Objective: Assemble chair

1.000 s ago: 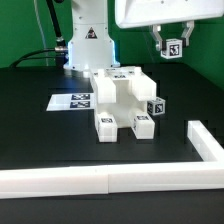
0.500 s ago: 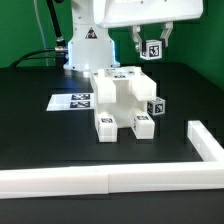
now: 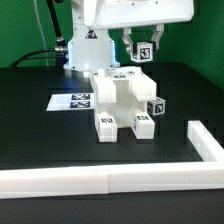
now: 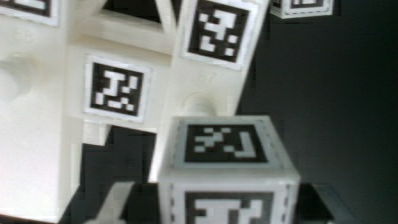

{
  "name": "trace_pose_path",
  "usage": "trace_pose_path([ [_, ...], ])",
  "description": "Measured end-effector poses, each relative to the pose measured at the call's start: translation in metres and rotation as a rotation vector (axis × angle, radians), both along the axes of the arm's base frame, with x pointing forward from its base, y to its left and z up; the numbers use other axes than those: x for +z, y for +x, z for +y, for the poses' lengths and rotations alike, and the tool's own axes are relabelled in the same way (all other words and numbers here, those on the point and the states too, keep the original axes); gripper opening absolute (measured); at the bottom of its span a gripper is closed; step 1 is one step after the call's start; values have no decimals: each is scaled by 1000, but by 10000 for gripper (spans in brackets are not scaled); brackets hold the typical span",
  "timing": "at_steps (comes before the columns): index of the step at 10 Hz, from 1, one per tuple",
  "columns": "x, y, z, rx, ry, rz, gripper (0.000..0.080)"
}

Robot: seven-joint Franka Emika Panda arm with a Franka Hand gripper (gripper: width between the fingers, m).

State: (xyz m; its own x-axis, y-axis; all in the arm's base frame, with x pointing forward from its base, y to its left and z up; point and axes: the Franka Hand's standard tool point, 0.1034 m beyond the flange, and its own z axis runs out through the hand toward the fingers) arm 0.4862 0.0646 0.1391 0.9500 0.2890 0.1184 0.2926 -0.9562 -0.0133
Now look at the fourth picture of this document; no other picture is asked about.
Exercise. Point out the white tagged cube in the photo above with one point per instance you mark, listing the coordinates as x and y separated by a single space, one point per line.
301 8
228 179

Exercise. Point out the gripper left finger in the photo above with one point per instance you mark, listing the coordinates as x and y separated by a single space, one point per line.
114 203

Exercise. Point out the white chair back frame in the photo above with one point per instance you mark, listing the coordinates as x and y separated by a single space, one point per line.
84 71

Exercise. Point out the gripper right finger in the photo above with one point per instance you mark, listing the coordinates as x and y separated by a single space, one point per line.
340 214

